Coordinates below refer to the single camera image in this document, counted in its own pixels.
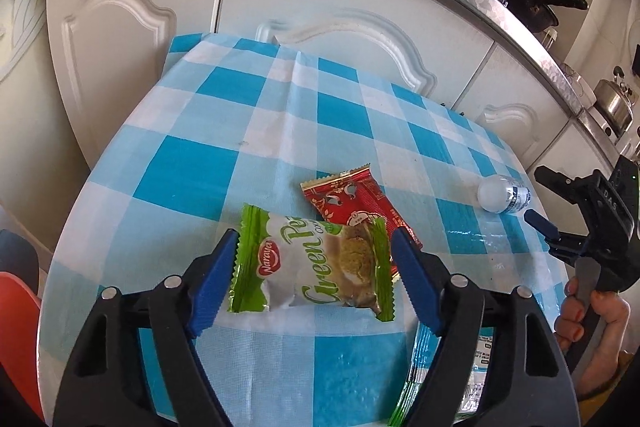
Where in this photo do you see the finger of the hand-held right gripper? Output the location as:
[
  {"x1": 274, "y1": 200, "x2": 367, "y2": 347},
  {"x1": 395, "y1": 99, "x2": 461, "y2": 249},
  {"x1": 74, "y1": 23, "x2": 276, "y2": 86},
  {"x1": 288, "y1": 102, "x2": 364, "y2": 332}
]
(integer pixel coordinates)
[
  {"x1": 524, "y1": 208, "x2": 595, "y2": 265},
  {"x1": 534, "y1": 164, "x2": 602, "y2": 210}
]

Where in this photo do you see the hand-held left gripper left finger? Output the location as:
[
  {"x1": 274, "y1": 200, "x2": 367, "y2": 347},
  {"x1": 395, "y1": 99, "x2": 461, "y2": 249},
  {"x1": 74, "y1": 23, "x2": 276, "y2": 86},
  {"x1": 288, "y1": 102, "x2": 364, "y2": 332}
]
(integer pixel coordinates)
[{"x1": 52, "y1": 228, "x2": 240, "y2": 427}]

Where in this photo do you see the clear teal plastic packet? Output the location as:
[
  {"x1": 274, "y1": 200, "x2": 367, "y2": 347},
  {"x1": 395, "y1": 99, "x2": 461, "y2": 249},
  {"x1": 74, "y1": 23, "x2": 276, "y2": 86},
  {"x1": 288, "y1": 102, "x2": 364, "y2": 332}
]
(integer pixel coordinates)
[{"x1": 387, "y1": 322, "x2": 494, "y2": 427}]

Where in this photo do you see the red stool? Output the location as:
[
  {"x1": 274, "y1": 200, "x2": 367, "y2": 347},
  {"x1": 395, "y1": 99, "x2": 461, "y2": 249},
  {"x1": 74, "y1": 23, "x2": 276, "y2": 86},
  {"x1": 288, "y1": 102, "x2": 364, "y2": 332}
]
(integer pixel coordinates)
[{"x1": 0, "y1": 272, "x2": 44, "y2": 390}]

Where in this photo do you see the green white snack packet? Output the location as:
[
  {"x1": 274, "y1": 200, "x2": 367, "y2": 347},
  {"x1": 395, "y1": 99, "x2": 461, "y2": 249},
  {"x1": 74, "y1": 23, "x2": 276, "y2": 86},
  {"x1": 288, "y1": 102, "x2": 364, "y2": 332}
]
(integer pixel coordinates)
[{"x1": 227, "y1": 203, "x2": 397, "y2": 323}]

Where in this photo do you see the steel kettle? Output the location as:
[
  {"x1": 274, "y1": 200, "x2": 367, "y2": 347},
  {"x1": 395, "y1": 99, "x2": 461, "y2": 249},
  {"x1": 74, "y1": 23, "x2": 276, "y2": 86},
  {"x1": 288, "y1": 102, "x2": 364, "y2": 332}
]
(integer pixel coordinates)
[{"x1": 592, "y1": 66, "x2": 637, "y2": 134}]

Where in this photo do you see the blue white checkered tablecloth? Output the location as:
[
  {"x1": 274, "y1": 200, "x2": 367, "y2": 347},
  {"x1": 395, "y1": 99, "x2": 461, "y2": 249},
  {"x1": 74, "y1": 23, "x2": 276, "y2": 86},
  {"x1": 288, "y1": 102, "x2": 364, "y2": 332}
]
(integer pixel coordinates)
[{"x1": 40, "y1": 33, "x2": 566, "y2": 427}]

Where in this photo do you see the white patterned bowl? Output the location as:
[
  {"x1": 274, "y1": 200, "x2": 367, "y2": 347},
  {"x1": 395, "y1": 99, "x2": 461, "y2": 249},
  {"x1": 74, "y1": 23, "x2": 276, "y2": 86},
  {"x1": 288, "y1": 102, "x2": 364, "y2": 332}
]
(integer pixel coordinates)
[{"x1": 559, "y1": 63, "x2": 597, "y2": 106}]

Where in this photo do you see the person's right hand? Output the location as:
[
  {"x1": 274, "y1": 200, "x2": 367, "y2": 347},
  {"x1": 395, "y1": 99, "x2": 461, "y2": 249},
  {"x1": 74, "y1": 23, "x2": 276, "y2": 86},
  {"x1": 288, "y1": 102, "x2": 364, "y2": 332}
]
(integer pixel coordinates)
[{"x1": 552, "y1": 277, "x2": 632, "y2": 375}]

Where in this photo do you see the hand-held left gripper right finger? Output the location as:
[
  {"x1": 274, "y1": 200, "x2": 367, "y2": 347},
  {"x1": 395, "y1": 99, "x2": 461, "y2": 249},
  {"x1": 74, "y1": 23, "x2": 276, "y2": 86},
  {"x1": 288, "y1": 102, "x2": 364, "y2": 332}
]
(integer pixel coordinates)
[{"x1": 390, "y1": 227, "x2": 576, "y2": 427}]

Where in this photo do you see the clear plastic bottle blue label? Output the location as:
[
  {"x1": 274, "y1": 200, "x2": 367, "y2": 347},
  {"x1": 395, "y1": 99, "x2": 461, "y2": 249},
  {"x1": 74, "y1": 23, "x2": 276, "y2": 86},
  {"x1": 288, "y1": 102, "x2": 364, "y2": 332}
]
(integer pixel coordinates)
[{"x1": 476, "y1": 174, "x2": 532, "y2": 214}]

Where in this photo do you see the red snack packet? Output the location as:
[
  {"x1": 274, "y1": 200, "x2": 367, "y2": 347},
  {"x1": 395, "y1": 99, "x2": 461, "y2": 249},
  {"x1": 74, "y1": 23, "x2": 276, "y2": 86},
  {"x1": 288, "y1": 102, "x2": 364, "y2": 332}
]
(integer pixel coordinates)
[{"x1": 300, "y1": 162, "x2": 423, "y2": 280}]

